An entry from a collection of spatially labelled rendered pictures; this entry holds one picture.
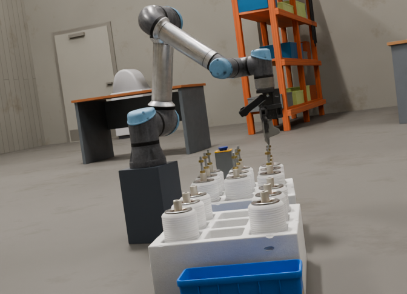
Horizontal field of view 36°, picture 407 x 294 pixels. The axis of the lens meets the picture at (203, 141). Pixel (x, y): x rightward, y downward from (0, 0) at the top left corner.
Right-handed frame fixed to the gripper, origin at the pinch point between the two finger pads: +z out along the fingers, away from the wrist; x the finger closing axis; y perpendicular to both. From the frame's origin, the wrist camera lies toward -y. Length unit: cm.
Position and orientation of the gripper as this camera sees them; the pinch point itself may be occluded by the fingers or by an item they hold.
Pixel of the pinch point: (266, 141)
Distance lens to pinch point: 242.2
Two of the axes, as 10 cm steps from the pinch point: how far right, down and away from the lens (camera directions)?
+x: 0.0, -0.7, 10.0
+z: 1.3, 9.9, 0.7
